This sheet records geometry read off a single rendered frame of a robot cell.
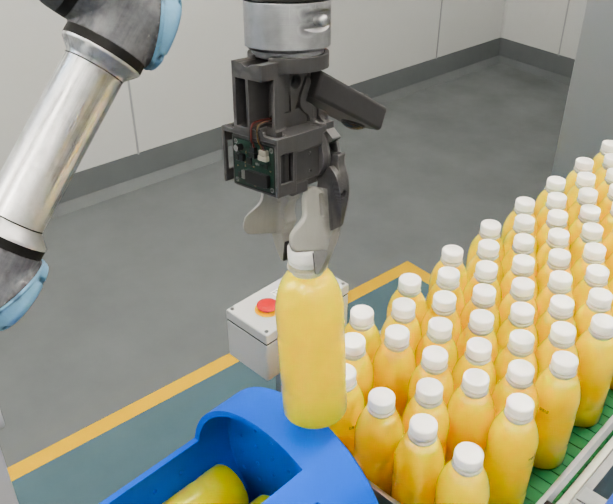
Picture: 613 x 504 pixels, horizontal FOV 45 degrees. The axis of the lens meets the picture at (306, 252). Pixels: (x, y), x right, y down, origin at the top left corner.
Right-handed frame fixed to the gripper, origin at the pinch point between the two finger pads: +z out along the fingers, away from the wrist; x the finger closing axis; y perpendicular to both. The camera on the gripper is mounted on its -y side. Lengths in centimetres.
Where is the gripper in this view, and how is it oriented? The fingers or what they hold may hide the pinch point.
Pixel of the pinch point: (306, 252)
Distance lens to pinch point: 74.6
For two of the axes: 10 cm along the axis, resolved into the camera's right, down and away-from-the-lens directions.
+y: -6.8, 3.1, -6.6
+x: 7.3, 2.9, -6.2
